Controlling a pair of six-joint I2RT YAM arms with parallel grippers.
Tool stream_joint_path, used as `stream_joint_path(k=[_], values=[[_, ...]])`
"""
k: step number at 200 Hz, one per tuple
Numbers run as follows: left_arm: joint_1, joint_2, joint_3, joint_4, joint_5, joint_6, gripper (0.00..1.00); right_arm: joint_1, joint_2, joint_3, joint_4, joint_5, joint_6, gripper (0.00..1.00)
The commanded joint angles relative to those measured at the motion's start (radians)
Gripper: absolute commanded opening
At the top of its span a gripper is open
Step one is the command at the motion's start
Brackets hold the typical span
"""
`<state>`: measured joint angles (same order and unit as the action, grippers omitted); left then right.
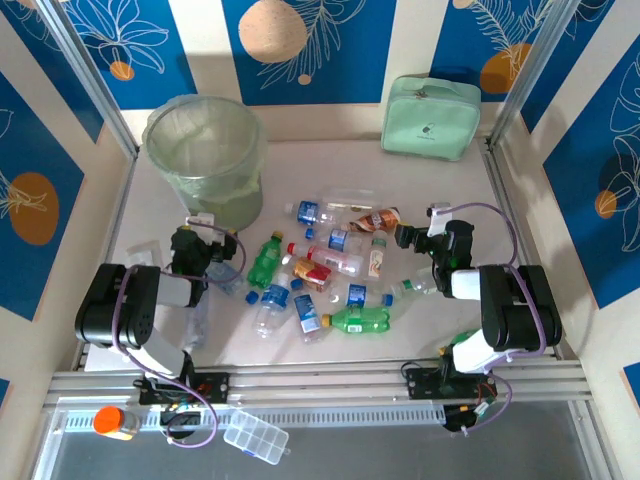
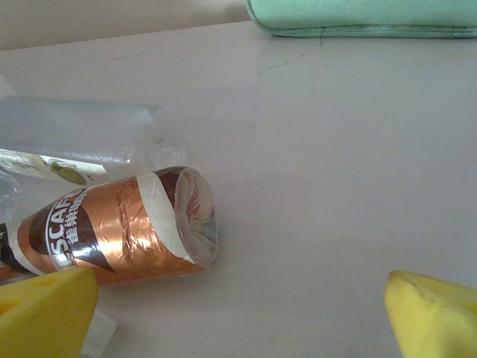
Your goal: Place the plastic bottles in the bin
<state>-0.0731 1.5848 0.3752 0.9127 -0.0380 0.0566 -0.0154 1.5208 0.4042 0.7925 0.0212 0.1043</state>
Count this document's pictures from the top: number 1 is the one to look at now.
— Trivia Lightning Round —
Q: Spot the bluish clear bottle blue cap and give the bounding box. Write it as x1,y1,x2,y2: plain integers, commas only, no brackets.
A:
207,262,260,305

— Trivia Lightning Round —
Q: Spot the brown label drink bottle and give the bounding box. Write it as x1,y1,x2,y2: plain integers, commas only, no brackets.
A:
348,206,403,234

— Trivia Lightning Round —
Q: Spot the square bottle crane label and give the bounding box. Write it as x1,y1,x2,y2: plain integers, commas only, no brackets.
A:
368,229,391,280

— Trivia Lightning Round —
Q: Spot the green bottle yellow cap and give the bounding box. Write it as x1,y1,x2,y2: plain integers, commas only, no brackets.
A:
247,230,285,290
320,305,392,335

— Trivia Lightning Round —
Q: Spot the clear square-base bottle green label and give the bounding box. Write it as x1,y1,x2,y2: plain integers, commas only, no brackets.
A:
389,267,444,304

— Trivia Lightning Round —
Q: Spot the blue-label bottle white cap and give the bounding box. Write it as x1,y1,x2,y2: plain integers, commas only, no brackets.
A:
252,272,293,341

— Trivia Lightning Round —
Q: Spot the crushed clear plastic bottle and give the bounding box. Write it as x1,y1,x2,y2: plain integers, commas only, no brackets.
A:
183,294,212,351

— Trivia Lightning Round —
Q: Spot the blue-label bottle blue cap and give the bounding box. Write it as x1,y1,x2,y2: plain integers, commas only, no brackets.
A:
329,282,396,309
304,227,365,254

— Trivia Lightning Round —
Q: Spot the blue-capped bottle blue label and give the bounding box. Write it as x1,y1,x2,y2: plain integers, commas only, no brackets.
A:
283,199,342,227

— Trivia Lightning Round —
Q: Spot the clear red-print bottle red cap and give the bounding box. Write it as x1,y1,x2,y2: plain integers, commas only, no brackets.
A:
286,241,366,277

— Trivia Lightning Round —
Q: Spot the red gold label bottle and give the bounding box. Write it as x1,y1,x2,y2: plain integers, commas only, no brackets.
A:
280,253,334,294

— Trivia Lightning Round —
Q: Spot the light-blue label bottle blue cap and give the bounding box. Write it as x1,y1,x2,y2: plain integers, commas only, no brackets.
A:
290,278,326,346

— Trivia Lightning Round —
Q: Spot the green mesh waste bin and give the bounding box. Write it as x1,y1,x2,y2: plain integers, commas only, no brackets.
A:
141,94,266,232

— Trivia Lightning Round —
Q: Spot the small clear zip bag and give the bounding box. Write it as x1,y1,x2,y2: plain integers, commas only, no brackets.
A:
126,240,164,269

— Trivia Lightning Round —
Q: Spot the mint green lunch bag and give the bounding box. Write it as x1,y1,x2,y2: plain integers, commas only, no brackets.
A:
379,74,484,162

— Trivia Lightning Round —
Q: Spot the clear plastic organizer box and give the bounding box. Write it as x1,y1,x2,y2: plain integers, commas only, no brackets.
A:
223,410,291,466

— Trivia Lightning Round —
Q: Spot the orange lid jar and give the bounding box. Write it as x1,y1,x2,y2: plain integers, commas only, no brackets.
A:
93,405,141,441

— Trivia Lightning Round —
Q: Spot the grey metal panel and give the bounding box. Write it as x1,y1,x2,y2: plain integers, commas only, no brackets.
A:
29,427,609,480

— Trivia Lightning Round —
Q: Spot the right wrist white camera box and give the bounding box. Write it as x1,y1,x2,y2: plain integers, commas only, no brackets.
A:
426,202,454,236

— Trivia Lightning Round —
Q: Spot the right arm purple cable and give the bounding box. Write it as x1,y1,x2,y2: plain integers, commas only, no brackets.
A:
439,201,546,436

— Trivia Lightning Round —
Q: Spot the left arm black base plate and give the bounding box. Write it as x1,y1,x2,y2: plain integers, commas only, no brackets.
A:
138,372,232,407

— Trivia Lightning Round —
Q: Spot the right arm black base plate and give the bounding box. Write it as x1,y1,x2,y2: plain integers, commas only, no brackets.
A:
405,367,501,401

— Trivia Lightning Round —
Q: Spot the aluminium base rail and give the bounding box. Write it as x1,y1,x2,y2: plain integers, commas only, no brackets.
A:
47,357,594,409

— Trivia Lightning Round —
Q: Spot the aluminium frame post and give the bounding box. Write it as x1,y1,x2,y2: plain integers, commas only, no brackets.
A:
37,0,141,160
487,0,586,151

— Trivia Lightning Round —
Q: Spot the white slotted cable duct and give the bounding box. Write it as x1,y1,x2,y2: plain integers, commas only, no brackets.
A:
62,405,447,432

